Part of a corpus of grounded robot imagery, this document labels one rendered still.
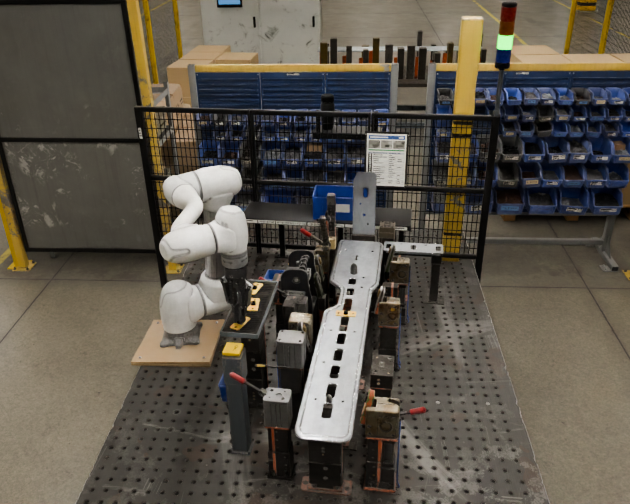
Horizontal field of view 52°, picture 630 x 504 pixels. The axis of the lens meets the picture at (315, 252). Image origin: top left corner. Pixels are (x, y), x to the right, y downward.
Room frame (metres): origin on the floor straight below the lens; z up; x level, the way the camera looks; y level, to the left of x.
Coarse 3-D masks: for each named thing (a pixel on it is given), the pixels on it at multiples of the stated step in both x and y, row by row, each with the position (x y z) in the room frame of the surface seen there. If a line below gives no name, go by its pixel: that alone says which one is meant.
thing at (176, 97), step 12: (156, 84) 5.99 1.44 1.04; (168, 84) 5.98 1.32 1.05; (156, 96) 5.57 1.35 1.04; (180, 96) 5.91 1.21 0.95; (180, 120) 5.80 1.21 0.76; (180, 132) 5.49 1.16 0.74; (168, 144) 5.64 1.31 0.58; (192, 144) 5.23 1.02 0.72; (192, 156) 5.23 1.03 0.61; (180, 168) 5.23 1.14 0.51
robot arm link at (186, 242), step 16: (176, 192) 2.30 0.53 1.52; (192, 192) 2.28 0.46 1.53; (192, 208) 2.12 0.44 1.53; (176, 224) 1.97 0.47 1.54; (192, 224) 1.89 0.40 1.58; (176, 240) 1.80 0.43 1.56; (192, 240) 1.81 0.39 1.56; (208, 240) 1.83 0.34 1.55; (176, 256) 1.79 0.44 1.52; (192, 256) 1.80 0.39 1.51
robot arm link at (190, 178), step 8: (176, 176) 2.45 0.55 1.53; (184, 176) 2.41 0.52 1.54; (192, 176) 2.42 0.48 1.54; (168, 184) 2.38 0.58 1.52; (176, 184) 2.35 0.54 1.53; (192, 184) 2.38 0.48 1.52; (200, 184) 2.40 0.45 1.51; (168, 192) 2.34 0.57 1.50; (200, 192) 2.39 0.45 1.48; (168, 200) 2.35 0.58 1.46
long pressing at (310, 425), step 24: (336, 264) 2.62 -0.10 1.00; (360, 264) 2.62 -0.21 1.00; (360, 288) 2.41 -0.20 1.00; (360, 312) 2.22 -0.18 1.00; (336, 336) 2.06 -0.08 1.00; (360, 336) 2.05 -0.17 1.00; (312, 360) 1.90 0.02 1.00; (360, 360) 1.91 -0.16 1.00; (312, 384) 1.77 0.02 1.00; (336, 384) 1.77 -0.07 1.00; (312, 408) 1.65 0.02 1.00; (336, 408) 1.65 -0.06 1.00; (312, 432) 1.54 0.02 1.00; (336, 432) 1.54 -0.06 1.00
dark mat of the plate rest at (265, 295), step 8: (264, 288) 2.16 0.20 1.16; (272, 288) 2.16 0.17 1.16; (256, 296) 2.11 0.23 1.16; (264, 296) 2.10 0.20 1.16; (264, 304) 2.05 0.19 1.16; (248, 312) 2.00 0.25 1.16; (256, 312) 1.99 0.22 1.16; (264, 312) 1.99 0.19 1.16; (232, 320) 1.95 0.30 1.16; (256, 320) 1.94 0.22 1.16; (224, 328) 1.90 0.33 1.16; (248, 328) 1.89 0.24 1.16; (256, 328) 1.89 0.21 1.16
